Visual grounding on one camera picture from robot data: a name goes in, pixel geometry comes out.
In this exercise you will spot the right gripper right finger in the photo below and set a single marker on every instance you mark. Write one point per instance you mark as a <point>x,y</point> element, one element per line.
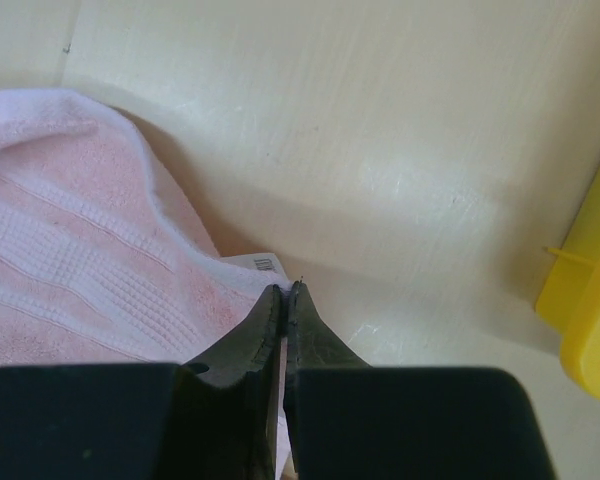
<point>350,420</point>

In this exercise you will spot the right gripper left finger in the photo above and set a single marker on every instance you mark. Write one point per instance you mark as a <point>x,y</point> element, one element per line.
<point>213,417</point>

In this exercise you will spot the pink towel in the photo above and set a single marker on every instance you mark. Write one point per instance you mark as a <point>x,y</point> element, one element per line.
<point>102,257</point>

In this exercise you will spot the yellow plastic tray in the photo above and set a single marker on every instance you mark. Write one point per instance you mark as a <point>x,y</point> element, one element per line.
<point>570,298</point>

